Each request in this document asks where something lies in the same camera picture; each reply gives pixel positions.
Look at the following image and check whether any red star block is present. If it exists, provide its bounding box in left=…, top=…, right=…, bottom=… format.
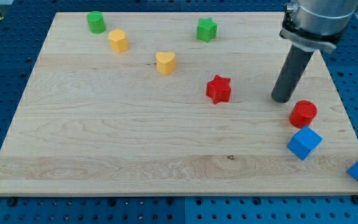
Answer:
left=206, top=75, right=231, bottom=104

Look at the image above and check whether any red cylinder block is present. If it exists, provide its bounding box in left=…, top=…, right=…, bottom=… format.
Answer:
left=289, top=100, right=318, bottom=129

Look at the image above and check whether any light wooden board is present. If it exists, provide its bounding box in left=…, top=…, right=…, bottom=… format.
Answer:
left=0, top=12, right=358, bottom=197

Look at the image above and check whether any yellow hexagon block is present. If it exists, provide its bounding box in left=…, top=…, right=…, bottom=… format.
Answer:
left=108, top=29, right=129, bottom=54

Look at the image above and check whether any green star block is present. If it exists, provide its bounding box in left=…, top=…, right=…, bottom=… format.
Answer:
left=196, top=17, right=218, bottom=42

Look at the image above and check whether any yellow heart block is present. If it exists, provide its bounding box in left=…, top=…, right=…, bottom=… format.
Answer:
left=155, top=52, right=176, bottom=75

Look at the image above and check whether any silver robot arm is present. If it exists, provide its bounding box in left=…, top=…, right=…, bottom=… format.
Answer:
left=271, top=0, right=358, bottom=103

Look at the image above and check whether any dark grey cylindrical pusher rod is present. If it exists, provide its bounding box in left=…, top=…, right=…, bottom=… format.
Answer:
left=271, top=45, right=313, bottom=103

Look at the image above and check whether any green cylinder block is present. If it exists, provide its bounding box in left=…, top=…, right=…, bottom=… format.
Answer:
left=86, top=11, right=106, bottom=34

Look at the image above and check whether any blue cube block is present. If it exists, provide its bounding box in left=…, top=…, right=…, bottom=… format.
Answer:
left=287, top=126, right=323, bottom=160

